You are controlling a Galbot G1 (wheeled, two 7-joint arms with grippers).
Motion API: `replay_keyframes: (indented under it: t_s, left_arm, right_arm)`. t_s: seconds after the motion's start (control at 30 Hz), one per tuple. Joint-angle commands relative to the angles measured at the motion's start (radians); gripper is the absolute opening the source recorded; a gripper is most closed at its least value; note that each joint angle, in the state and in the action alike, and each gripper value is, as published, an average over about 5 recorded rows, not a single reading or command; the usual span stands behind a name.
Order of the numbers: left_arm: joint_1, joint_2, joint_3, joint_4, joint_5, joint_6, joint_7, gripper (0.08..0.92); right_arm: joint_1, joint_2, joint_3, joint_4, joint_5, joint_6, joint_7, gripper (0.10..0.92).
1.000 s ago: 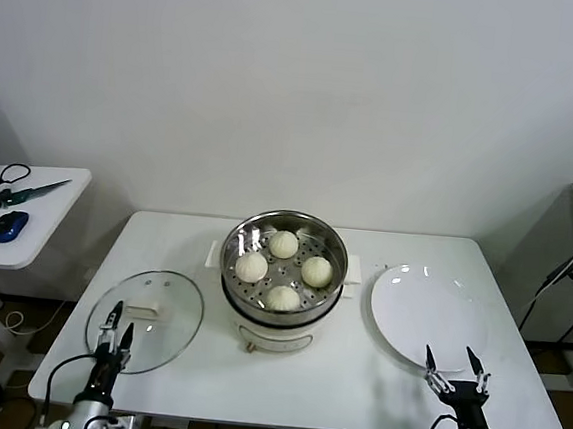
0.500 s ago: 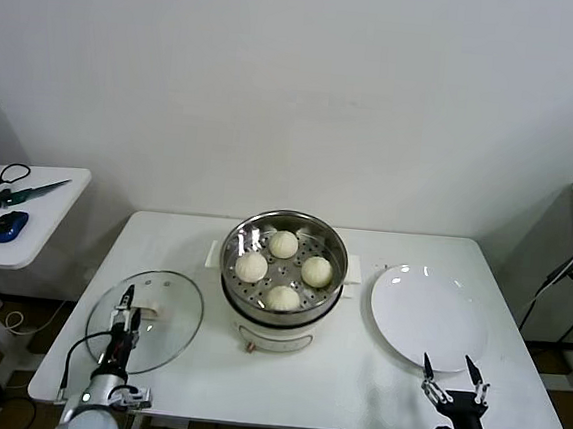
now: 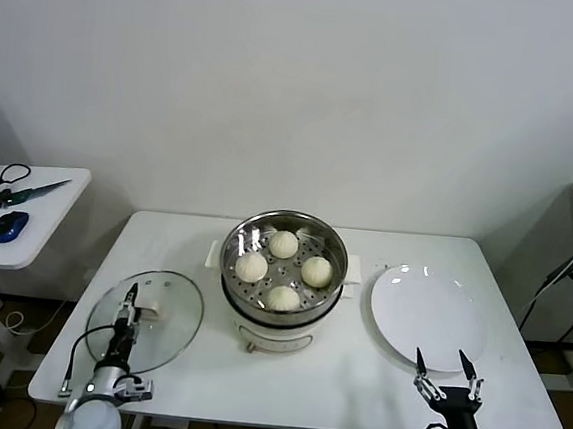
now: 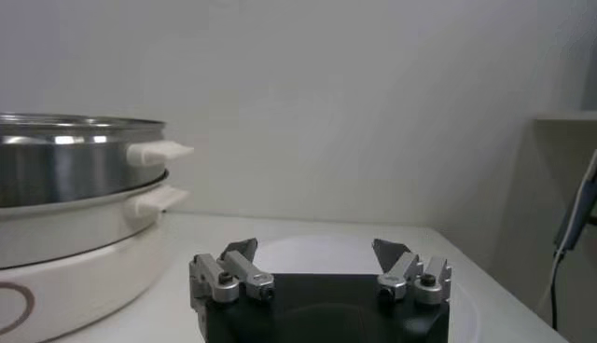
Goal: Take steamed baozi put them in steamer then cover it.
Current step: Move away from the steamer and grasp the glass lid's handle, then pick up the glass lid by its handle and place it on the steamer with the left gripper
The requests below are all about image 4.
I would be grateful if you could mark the large white round plate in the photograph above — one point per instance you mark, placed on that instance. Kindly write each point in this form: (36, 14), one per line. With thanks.
(317, 254)

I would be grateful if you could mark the cream electric cooking pot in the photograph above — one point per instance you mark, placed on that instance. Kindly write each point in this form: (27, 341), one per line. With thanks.
(70, 275)

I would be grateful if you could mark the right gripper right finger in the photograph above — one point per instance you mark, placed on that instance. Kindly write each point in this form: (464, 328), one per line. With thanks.
(401, 272)

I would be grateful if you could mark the stainless steel steamer basket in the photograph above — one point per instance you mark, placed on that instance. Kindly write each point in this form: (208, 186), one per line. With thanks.
(70, 168)

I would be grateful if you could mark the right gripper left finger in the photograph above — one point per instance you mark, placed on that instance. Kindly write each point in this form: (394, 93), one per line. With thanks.
(219, 284)

